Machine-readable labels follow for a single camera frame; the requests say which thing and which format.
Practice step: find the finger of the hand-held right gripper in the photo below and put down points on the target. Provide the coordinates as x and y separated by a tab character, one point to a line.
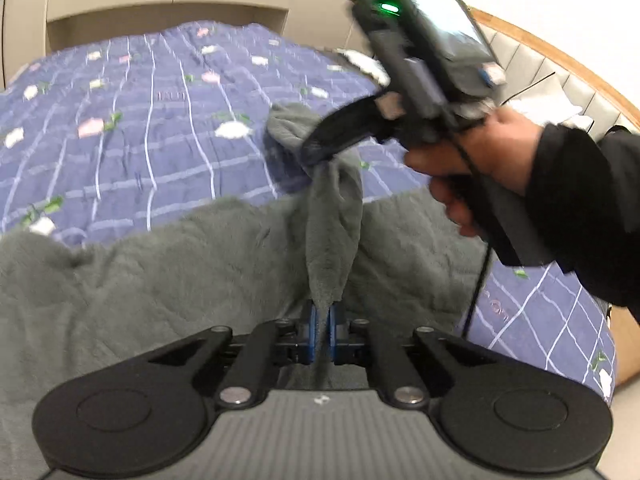
345	127

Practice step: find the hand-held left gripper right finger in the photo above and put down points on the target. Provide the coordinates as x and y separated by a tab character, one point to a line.
334	334

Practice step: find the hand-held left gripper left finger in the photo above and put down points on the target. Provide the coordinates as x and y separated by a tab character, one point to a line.
312	334

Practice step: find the grey fleece pants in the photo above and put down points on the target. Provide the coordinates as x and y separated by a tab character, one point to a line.
175	270

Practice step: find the person's right hand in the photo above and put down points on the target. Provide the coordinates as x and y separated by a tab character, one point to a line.
500	145

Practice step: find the white patterned pillow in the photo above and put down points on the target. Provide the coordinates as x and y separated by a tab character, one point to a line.
365	65

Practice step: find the padded headboard with wooden trim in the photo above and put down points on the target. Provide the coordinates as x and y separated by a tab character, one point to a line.
545	67

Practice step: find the white cloth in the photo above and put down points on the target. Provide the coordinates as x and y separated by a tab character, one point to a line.
545	110

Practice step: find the blue checked floral blanket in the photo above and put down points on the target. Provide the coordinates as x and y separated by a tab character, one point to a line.
125	160

